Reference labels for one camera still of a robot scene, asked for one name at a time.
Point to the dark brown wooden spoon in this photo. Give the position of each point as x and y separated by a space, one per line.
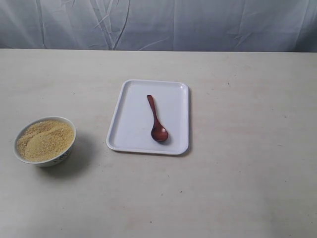
158 132

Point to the white rectangular plastic tray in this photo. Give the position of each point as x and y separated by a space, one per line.
132 121

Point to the white ceramic bowl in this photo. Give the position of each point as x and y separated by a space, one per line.
54 161

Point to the grey fabric backdrop curtain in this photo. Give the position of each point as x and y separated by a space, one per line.
160 25

